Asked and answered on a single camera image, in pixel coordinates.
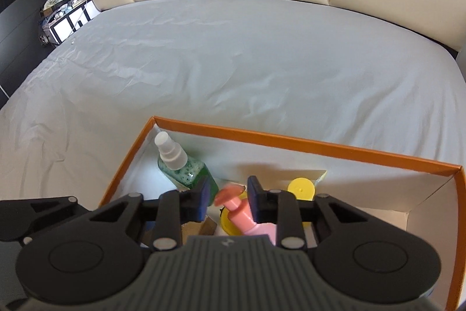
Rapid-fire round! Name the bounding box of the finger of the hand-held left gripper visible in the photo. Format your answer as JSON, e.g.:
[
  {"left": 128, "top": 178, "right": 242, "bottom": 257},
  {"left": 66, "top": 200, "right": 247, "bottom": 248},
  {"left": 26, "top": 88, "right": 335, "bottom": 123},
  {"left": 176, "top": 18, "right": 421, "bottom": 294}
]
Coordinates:
[{"left": 0, "top": 196, "right": 90, "bottom": 246}]

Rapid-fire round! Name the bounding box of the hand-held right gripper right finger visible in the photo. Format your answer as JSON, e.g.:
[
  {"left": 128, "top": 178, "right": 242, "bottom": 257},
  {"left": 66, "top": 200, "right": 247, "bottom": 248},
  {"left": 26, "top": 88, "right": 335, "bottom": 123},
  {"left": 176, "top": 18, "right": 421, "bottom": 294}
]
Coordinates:
[{"left": 247, "top": 176, "right": 368, "bottom": 250}]

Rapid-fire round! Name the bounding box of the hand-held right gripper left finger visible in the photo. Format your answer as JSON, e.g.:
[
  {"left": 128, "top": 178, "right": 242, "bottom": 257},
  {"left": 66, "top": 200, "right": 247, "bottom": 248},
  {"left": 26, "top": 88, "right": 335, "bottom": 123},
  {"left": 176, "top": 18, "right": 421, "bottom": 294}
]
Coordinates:
[{"left": 88, "top": 176, "right": 212, "bottom": 252}]

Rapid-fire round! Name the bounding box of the pink pump bottle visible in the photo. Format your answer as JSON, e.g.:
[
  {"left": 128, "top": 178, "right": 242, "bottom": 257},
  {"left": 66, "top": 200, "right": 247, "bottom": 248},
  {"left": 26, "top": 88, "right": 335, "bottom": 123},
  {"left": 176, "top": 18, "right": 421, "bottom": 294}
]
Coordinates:
[{"left": 214, "top": 185, "right": 278, "bottom": 246}]

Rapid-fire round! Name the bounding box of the green liquid spray bottle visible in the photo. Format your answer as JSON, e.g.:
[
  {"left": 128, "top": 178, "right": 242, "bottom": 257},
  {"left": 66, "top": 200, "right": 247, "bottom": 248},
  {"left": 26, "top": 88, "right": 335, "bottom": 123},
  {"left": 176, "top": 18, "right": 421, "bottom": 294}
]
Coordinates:
[{"left": 155, "top": 132, "right": 219, "bottom": 206}]

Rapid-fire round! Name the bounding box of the orange cardboard box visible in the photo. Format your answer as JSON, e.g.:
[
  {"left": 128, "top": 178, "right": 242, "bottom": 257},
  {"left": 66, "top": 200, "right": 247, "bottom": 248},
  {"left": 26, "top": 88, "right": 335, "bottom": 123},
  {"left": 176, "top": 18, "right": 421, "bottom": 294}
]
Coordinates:
[{"left": 98, "top": 116, "right": 466, "bottom": 311}]

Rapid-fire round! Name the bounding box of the small brown cardboard box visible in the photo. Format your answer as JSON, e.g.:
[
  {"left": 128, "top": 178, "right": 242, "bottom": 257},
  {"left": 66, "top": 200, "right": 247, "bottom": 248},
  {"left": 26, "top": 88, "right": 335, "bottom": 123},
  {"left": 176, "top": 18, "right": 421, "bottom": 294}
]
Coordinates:
[{"left": 140, "top": 216, "right": 219, "bottom": 250}]

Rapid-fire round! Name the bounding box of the yellow round container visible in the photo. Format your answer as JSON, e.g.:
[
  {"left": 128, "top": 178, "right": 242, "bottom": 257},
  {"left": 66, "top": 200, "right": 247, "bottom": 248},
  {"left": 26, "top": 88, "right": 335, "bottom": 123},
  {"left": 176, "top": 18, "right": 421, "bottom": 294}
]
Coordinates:
[{"left": 220, "top": 207, "right": 252, "bottom": 236}]

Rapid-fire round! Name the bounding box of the yellow flip cap bottle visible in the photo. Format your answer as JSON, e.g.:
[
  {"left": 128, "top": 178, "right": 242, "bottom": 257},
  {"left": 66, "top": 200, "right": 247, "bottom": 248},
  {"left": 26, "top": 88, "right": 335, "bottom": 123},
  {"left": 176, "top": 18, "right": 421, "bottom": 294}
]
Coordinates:
[{"left": 287, "top": 171, "right": 328, "bottom": 203}]

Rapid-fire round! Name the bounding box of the grey bed sheet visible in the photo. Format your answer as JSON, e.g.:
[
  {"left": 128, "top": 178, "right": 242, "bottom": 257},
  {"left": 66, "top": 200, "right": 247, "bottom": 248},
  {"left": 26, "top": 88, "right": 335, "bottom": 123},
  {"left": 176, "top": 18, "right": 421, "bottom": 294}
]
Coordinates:
[{"left": 0, "top": 0, "right": 466, "bottom": 214}]

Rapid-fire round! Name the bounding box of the cluttered nightstand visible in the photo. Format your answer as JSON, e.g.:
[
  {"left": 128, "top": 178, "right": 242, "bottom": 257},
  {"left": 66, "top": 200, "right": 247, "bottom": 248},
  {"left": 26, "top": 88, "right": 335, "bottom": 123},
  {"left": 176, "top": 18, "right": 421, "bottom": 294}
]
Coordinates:
[{"left": 36, "top": 0, "right": 99, "bottom": 47}]

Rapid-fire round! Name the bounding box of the dark wardrobe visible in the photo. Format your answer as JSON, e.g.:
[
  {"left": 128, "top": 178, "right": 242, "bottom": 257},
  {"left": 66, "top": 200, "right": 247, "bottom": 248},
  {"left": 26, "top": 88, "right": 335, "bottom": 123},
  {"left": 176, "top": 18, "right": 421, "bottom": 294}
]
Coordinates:
[{"left": 0, "top": 0, "right": 59, "bottom": 108}]

